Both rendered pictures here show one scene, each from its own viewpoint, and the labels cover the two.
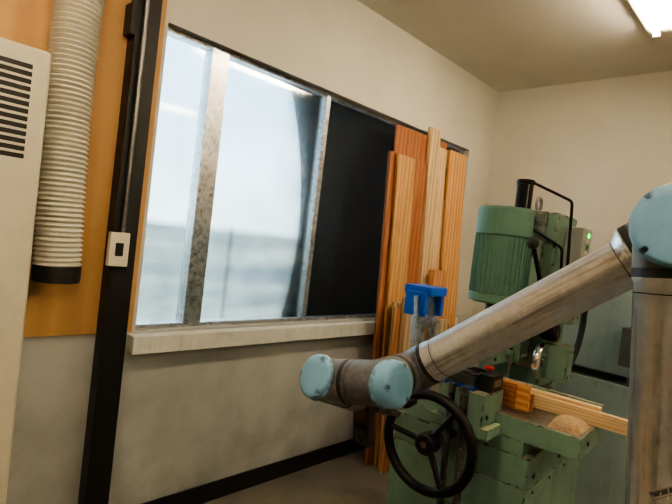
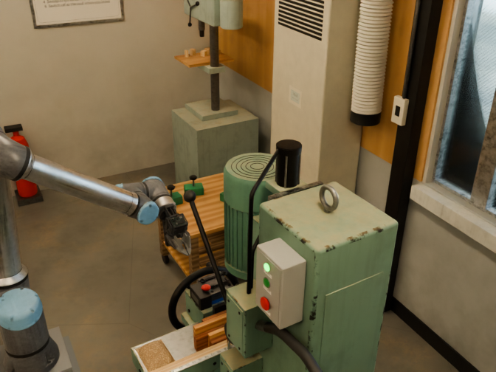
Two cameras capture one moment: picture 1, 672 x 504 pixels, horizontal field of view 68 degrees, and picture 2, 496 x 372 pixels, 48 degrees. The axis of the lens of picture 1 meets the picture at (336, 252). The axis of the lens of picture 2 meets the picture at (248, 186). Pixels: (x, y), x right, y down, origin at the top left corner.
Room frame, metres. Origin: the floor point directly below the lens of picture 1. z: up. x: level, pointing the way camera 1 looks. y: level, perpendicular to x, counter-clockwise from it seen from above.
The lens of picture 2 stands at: (2.02, -1.76, 2.15)
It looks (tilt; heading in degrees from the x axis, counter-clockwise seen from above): 29 degrees down; 108
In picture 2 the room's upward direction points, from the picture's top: 1 degrees clockwise
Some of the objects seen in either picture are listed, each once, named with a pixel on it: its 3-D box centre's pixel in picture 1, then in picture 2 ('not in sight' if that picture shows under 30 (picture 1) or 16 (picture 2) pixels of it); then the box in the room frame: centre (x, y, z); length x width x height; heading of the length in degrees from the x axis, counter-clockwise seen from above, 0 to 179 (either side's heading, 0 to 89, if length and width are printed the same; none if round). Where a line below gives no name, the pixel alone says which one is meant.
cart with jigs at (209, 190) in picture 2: not in sight; (220, 227); (0.98, 0.86, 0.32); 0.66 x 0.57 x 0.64; 47
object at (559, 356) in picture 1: (555, 361); (240, 372); (1.67, -0.77, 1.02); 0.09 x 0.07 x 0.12; 49
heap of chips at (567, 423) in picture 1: (569, 421); (156, 353); (1.38, -0.70, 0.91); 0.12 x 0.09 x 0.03; 139
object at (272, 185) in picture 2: (523, 204); (288, 177); (1.74, -0.63, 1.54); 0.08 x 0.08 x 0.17; 49
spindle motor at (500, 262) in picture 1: (500, 255); (256, 217); (1.64, -0.54, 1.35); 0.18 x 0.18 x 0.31
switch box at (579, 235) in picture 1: (576, 250); (279, 283); (1.79, -0.85, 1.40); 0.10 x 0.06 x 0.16; 139
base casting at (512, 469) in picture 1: (493, 427); not in sight; (1.73, -0.61, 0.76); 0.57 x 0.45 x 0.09; 139
